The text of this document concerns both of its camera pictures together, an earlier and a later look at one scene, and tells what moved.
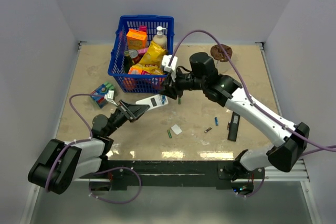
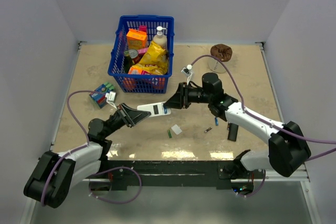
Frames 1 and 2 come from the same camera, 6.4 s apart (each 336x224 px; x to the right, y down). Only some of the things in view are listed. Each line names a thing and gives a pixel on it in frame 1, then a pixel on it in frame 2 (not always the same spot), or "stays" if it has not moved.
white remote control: [154, 102] to [155, 109]
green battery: [169, 134] stays
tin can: [133, 54] stays
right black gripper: [171, 88] to [180, 99]
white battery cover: [176, 129] stays
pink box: [143, 28] stays
